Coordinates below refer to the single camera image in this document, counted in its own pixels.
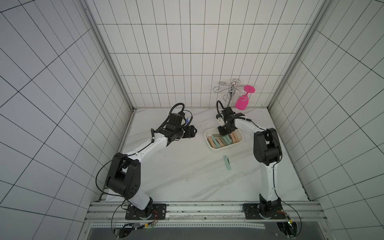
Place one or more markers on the white plastic storage box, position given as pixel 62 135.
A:
pixel 216 142

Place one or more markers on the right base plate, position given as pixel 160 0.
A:
pixel 257 212

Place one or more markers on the left base plate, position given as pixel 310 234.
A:
pixel 151 212

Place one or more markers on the aluminium mounting rail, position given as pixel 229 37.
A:
pixel 203 212

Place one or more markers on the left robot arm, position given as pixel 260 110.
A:
pixel 124 176

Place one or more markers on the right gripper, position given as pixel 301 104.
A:
pixel 226 128

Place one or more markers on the chrome glass holder stand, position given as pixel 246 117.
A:
pixel 228 89

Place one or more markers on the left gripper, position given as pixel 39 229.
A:
pixel 190 133

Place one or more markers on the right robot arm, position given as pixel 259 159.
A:
pixel 266 149

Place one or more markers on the mint folding fruit knife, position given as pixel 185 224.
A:
pixel 227 162

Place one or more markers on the pink wine glass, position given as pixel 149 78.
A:
pixel 243 100

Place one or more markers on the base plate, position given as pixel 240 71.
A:
pixel 257 212
pixel 151 212

